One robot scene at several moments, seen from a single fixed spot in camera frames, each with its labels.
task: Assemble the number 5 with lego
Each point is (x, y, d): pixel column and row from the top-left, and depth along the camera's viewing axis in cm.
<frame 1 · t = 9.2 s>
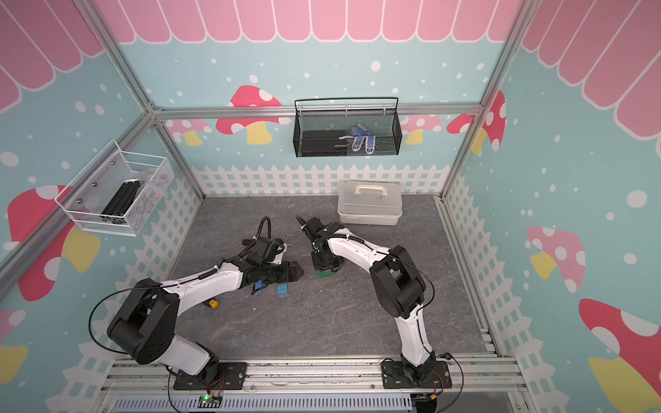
left hand: (292, 277, 90), fingers open
right hand: (324, 265, 93), fingers open
light blue lego brick: (282, 289, 91), point 2 cm above the table
green lego brick: (324, 274, 96), point 2 cm above the table
white plastic storage box: (369, 202, 104), point 13 cm above the table

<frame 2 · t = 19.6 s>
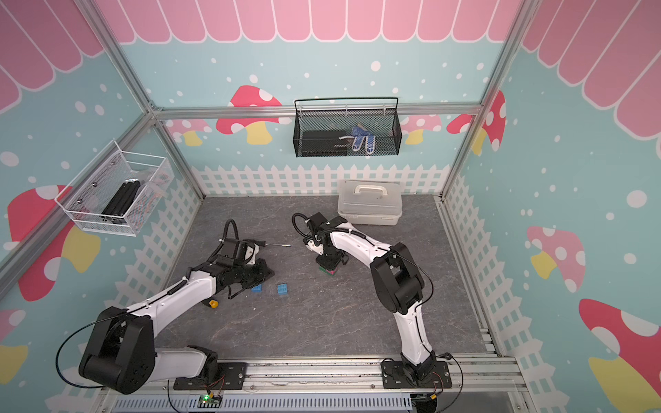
left hand: (273, 277, 87), fingers closed
right hand: (332, 262, 93), fingers open
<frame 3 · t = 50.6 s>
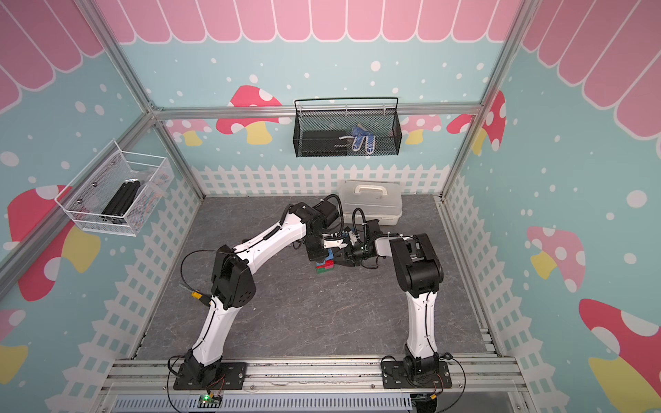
left hand: (315, 256, 90), fingers open
right hand: (331, 259, 95), fingers open
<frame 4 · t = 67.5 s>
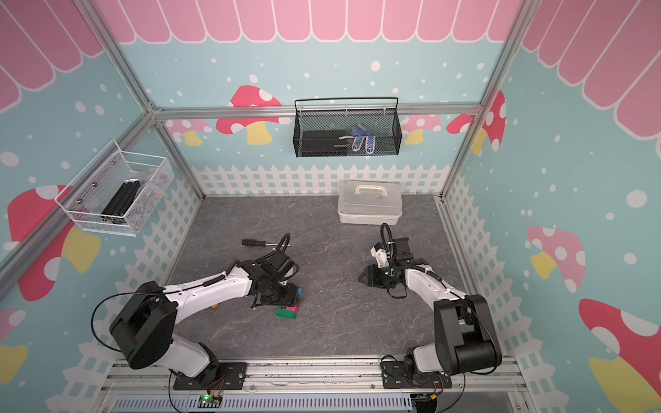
left hand: (288, 305, 85), fingers open
right hand: (364, 278, 89), fingers open
green lego brick: (282, 311, 86), point 3 cm above the table
